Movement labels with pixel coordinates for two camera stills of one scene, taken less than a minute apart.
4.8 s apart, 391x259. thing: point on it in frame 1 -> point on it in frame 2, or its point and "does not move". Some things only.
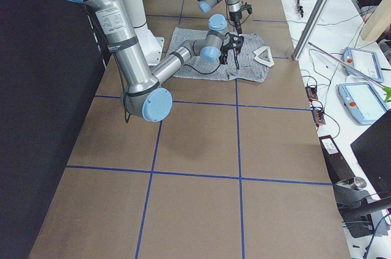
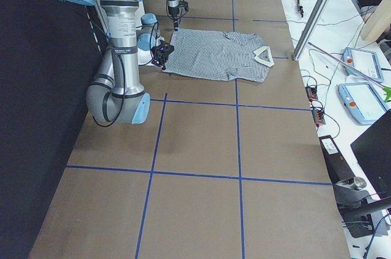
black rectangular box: (338, 168) does not move
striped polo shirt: (255, 63) does not move
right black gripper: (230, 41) -> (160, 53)
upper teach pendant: (365, 61) does not move
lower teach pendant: (361, 102) does not move
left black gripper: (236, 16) -> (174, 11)
